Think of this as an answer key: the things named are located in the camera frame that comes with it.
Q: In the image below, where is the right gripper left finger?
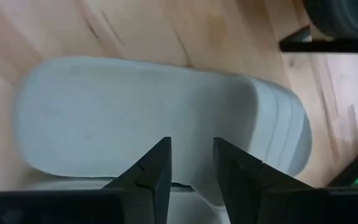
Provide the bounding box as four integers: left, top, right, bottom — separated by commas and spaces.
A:
103, 136, 173, 224

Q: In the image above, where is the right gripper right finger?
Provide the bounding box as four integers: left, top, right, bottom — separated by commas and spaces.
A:
213, 138, 316, 224

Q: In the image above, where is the grey rubber slide sandal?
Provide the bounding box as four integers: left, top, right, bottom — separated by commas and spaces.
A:
13, 55, 314, 224

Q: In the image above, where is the black metal wooden shoe shelf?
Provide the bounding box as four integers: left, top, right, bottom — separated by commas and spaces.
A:
278, 24, 358, 54

